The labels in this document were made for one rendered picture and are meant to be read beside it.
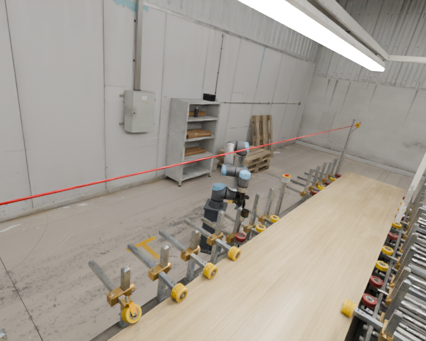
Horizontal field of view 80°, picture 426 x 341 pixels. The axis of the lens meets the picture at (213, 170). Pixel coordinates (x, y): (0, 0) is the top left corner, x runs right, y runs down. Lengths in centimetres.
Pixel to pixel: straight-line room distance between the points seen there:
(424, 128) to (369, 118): 142
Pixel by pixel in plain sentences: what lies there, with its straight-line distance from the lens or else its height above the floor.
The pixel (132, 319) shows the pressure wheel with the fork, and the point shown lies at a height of 93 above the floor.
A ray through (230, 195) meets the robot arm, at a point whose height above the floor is 80.
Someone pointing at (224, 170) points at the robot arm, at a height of 133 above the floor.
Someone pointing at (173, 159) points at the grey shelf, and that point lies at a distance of 477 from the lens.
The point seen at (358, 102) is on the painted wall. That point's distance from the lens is 960.
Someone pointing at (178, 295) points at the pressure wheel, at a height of 97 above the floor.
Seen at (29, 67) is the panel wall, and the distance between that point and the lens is 366.
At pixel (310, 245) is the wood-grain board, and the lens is 225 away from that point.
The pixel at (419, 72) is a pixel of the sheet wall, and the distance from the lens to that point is 949.
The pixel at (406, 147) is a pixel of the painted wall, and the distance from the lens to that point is 950.
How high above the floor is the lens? 207
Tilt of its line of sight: 21 degrees down
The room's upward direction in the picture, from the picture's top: 9 degrees clockwise
